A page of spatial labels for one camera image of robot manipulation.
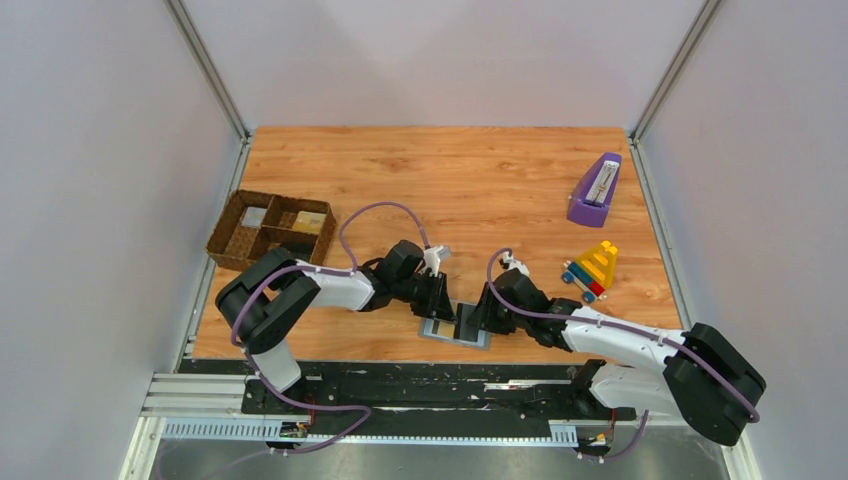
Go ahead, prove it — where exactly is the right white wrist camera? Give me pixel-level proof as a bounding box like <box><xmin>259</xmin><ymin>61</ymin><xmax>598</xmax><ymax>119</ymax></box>
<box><xmin>498</xmin><ymin>252</ymin><xmax>530</xmax><ymax>277</ymax></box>

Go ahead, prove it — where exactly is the black VIP card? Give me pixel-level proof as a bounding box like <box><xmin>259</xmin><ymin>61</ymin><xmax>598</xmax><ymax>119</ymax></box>
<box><xmin>453</xmin><ymin>302</ymin><xmax>488</xmax><ymax>347</ymax></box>

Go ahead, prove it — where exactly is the brown woven divided basket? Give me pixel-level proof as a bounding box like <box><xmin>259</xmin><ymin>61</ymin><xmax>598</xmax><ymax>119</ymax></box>
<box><xmin>206</xmin><ymin>189</ymin><xmax>337</xmax><ymax>271</ymax></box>

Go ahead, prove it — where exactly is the grey card holder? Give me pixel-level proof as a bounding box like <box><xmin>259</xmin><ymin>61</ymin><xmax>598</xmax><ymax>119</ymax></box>
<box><xmin>418</xmin><ymin>302</ymin><xmax>491</xmax><ymax>351</ymax></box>

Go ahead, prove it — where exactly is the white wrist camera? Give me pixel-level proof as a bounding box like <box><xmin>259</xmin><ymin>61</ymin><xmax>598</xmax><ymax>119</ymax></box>
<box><xmin>423</xmin><ymin>245</ymin><xmax>452</xmax><ymax>277</ymax></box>
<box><xmin>498</xmin><ymin>252</ymin><xmax>530</xmax><ymax>277</ymax></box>

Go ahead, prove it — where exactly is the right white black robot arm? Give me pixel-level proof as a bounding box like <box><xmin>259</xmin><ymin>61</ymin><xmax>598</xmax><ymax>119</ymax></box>
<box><xmin>468</xmin><ymin>269</ymin><xmax>767</xmax><ymax>446</ymax></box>

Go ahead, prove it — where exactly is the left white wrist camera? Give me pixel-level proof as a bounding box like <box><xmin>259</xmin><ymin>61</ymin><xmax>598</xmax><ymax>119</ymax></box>
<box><xmin>423</xmin><ymin>245</ymin><xmax>452</xmax><ymax>277</ymax></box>

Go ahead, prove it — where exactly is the white slotted cable duct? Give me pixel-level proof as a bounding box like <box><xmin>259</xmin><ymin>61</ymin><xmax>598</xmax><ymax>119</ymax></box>
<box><xmin>160</xmin><ymin>418</ymin><xmax>579</xmax><ymax>448</ymax></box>

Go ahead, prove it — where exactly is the silver card in basket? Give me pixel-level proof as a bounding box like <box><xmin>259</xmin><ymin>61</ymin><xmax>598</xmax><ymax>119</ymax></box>
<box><xmin>241</xmin><ymin>206</ymin><xmax>267</xmax><ymax>229</ymax></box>

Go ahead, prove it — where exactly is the colourful toy block vehicle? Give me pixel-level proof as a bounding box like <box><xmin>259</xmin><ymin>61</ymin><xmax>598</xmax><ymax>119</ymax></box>
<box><xmin>561</xmin><ymin>240</ymin><xmax>619</xmax><ymax>304</ymax></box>

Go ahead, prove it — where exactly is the purple metronome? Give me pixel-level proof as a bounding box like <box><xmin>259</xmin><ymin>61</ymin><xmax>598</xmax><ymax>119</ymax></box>
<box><xmin>566</xmin><ymin>152</ymin><xmax>622</xmax><ymax>228</ymax></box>

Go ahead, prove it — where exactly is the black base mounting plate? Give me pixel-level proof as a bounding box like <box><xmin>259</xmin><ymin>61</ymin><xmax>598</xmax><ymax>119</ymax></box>
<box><xmin>178</xmin><ymin>359</ymin><xmax>664</xmax><ymax>439</ymax></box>

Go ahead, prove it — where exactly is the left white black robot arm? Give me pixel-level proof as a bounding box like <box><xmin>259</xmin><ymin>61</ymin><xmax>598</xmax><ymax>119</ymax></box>
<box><xmin>215</xmin><ymin>240</ymin><xmax>457</xmax><ymax>392</ymax></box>

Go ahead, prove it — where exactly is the gold card in basket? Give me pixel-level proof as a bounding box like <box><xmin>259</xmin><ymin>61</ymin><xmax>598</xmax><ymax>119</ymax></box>
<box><xmin>291</xmin><ymin>211</ymin><xmax>327</xmax><ymax>235</ymax></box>

